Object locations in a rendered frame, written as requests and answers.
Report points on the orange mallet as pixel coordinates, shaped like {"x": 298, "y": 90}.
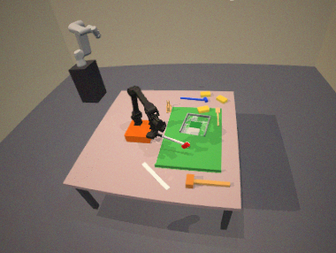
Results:
{"x": 191, "y": 181}

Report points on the blue putter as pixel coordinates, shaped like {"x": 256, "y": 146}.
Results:
{"x": 189, "y": 98}

